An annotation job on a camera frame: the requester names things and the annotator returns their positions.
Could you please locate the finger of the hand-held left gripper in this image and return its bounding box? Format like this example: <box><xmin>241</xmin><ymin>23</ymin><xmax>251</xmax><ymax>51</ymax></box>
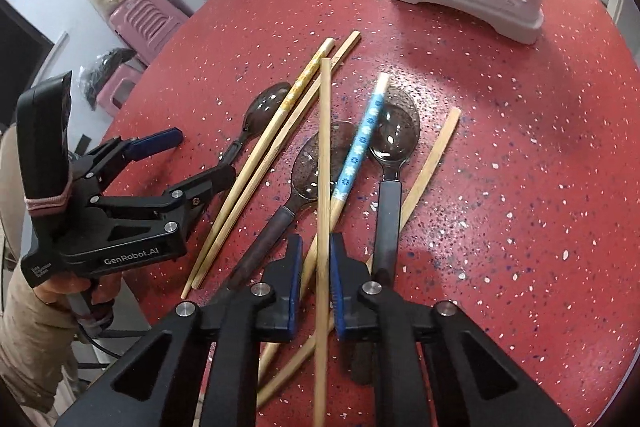
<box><xmin>70</xmin><ymin>129</ymin><xmax>183</xmax><ymax>198</ymax></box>
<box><xmin>90</xmin><ymin>162</ymin><xmax>237</xmax><ymax>254</ymax></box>

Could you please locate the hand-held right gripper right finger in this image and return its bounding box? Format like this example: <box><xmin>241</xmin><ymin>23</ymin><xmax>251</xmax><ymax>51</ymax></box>
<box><xmin>329</xmin><ymin>233</ymin><xmax>576</xmax><ymax>427</ymax></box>

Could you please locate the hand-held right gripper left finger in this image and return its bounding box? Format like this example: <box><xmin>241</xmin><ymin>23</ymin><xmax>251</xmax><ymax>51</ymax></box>
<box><xmin>55</xmin><ymin>234</ymin><xmax>304</xmax><ymax>427</ymax></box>

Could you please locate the metal spoon black handle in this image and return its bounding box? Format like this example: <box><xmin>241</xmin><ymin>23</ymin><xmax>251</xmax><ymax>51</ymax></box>
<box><xmin>215</xmin><ymin>82</ymin><xmax>293</xmax><ymax>188</ymax></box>
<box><xmin>350</xmin><ymin>86</ymin><xmax>422</xmax><ymax>383</ymax></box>
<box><xmin>215</xmin><ymin>121</ymin><xmax>357</xmax><ymax>303</ymax></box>

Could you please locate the plain wooden chopstick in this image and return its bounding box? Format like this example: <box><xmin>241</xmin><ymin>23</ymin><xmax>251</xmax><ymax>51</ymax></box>
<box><xmin>256</xmin><ymin>107</ymin><xmax>462</xmax><ymax>408</ymax></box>
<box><xmin>192</xmin><ymin>31</ymin><xmax>362</xmax><ymax>292</ymax></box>
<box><xmin>312</xmin><ymin>58</ymin><xmax>333</xmax><ymax>427</ymax></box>

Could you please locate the blue flower patterned chopstick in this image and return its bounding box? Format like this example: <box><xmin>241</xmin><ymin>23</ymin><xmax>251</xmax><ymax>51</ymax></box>
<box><xmin>257</xmin><ymin>73</ymin><xmax>391</xmax><ymax>373</ymax></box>

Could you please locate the yellow patterned wooden chopstick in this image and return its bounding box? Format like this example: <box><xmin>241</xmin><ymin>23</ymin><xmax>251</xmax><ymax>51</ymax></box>
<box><xmin>181</xmin><ymin>38</ymin><xmax>335</xmax><ymax>299</ymax></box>

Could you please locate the person's left forearm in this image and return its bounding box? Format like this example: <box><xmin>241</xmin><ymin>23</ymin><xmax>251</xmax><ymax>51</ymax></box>
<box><xmin>0</xmin><ymin>227</ymin><xmax>83</xmax><ymax>413</ymax></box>

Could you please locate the person's left hand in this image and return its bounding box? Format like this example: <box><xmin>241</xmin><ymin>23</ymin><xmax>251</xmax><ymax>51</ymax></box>
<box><xmin>32</xmin><ymin>274</ymin><xmax>118</xmax><ymax>333</ymax></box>

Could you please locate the small pink plastic stool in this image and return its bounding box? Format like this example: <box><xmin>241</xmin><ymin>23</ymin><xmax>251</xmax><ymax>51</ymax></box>
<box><xmin>95</xmin><ymin>67</ymin><xmax>146</xmax><ymax>115</ymax></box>

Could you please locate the pink elastic band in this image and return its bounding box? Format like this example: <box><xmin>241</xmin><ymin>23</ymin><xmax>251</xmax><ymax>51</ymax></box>
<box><xmin>25</xmin><ymin>193</ymin><xmax>72</xmax><ymax>214</ymax></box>

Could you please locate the black screen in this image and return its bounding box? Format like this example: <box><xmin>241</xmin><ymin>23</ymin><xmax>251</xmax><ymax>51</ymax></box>
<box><xmin>0</xmin><ymin>0</ymin><xmax>53</xmax><ymax>128</ymax></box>

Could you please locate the black bag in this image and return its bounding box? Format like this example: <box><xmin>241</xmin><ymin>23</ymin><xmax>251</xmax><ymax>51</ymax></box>
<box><xmin>80</xmin><ymin>48</ymin><xmax>136</xmax><ymax>108</ymax></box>

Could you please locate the large pink plastic stool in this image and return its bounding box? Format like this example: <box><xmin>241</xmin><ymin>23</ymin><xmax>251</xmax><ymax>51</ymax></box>
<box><xmin>107</xmin><ymin>0</ymin><xmax>188</xmax><ymax>62</ymax></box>

